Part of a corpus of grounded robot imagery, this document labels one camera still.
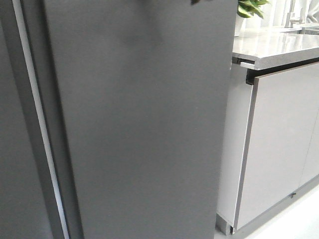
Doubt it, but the dark gripper tip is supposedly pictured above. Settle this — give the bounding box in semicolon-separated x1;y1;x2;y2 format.
190;0;201;5

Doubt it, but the steel kitchen sink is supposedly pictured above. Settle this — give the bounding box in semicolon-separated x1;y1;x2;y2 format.
301;27;319;35

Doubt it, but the grey kitchen counter cabinet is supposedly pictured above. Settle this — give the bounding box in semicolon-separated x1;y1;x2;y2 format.
216;23;319;235

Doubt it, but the white plant pot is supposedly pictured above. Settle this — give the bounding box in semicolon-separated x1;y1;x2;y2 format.
234;15;246;37

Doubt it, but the green potted plant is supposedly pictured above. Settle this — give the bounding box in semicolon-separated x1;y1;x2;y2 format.
237;0;270;19

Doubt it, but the silver sink faucet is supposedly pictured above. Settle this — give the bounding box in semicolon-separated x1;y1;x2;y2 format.
285;0;304;28

